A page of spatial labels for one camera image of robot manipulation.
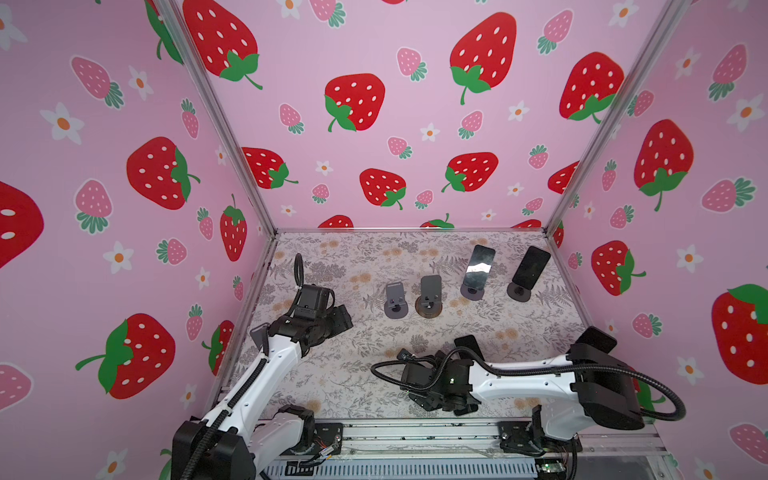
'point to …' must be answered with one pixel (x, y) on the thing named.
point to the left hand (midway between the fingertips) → (342, 319)
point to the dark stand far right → (518, 292)
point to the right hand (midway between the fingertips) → (423, 377)
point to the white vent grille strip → (398, 471)
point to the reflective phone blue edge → (480, 267)
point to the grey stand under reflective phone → (471, 293)
